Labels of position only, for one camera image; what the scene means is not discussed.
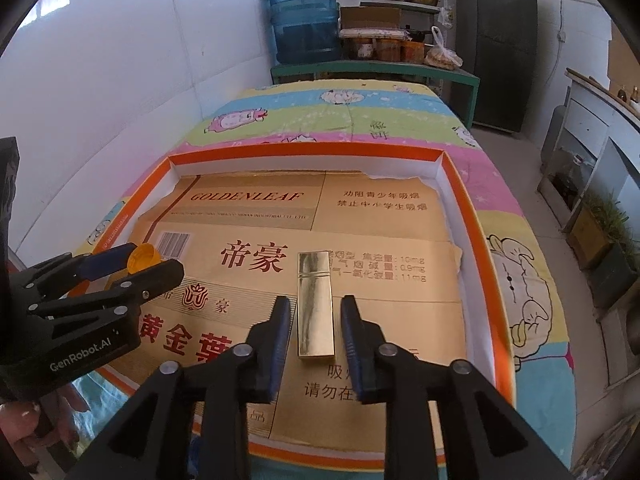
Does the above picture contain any large orange bottle cap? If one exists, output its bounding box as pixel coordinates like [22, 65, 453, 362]
[126, 243, 162, 274]

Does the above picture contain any gold rectangular lighter box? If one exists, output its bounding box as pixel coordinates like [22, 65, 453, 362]
[297, 252, 335, 359]

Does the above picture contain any person left hand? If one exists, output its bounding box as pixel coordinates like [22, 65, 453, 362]
[1, 385, 89, 471]

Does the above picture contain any orange rimmed shallow box tray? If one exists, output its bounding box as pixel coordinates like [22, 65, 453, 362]
[100, 142, 515, 474]

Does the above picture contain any brown cardboard liner sheet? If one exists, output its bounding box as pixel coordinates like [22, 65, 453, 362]
[114, 172, 466, 453]

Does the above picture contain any potted green plant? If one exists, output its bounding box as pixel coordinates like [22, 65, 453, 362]
[566, 191, 639, 271]

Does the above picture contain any colourful cartoon quilt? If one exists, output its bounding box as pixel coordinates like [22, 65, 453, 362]
[81, 78, 576, 465]

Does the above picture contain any white kitchen counter cabinet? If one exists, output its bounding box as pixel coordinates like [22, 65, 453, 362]
[538, 70, 639, 389]

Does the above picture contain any blue water jug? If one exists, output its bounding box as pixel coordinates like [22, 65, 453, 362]
[267, 0, 341, 65]

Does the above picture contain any green bench table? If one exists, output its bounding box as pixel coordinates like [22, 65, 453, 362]
[270, 60, 482, 129]

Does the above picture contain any plastic bag of food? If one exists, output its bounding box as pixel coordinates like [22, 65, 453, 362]
[424, 26, 463, 70]

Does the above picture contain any black refrigerator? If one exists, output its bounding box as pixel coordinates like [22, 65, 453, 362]
[456, 0, 538, 133]

